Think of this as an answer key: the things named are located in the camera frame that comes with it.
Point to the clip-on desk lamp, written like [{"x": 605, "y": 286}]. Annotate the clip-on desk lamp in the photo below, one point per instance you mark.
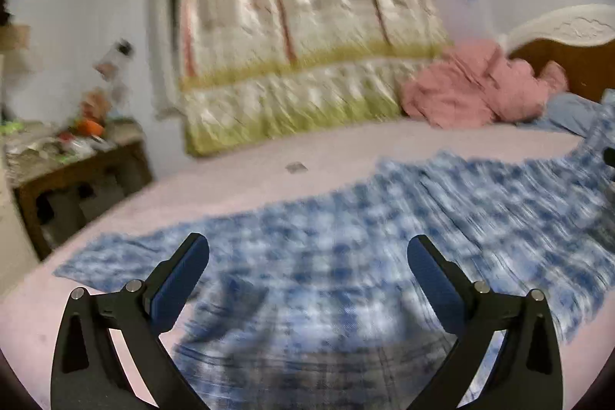
[{"x": 113, "y": 57}]

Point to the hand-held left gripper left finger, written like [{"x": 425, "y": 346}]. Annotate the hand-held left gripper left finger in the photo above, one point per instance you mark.
[{"x": 180, "y": 280}]

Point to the pile of clutter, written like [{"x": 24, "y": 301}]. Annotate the pile of clutter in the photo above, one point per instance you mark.
[{"x": 43, "y": 146}]

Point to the paper bag with orange print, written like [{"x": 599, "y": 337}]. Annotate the paper bag with orange print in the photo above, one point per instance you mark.
[{"x": 96, "y": 105}]

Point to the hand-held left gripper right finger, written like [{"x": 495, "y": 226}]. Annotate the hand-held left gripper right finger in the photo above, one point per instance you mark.
[{"x": 435, "y": 280}]

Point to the pink jacket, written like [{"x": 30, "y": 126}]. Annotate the pink jacket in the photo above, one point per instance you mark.
[{"x": 461, "y": 93}]

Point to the light blue cloth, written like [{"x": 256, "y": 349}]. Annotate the light blue cloth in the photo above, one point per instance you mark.
[{"x": 567, "y": 112}]

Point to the small grey object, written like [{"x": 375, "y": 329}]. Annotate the small grey object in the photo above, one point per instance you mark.
[{"x": 296, "y": 167}]

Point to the pink bed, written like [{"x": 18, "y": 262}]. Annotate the pink bed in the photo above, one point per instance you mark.
[{"x": 216, "y": 179}]

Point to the tree print curtain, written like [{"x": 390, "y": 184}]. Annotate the tree print curtain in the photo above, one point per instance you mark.
[{"x": 298, "y": 54}]

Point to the blue plaid garment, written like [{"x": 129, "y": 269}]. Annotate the blue plaid garment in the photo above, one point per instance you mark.
[{"x": 312, "y": 256}]

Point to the white window frame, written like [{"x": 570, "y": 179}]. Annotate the white window frame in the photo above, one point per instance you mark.
[{"x": 166, "y": 30}]

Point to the dark wooden table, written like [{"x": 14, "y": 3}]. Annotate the dark wooden table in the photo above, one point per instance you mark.
[{"x": 105, "y": 160}]

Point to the orange object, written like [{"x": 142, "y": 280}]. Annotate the orange object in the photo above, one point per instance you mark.
[{"x": 90, "y": 127}]

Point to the wooden headboard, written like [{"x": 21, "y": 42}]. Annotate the wooden headboard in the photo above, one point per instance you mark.
[{"x": 586, "y": 59}]

